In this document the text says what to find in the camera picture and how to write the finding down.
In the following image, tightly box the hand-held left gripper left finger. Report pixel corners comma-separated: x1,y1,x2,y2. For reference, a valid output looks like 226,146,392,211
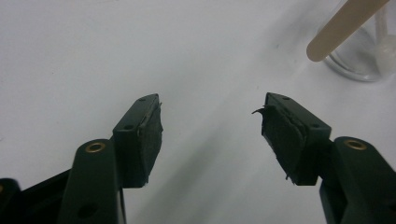
57,93,163,224

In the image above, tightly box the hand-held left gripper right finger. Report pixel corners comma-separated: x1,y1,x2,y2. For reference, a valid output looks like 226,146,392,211
251,91,396,224

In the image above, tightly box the clear glass container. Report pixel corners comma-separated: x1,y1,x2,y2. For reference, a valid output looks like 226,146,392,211
317,0,396,83

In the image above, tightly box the wooden stick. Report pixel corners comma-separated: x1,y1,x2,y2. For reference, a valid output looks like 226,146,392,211
305,0,390,63

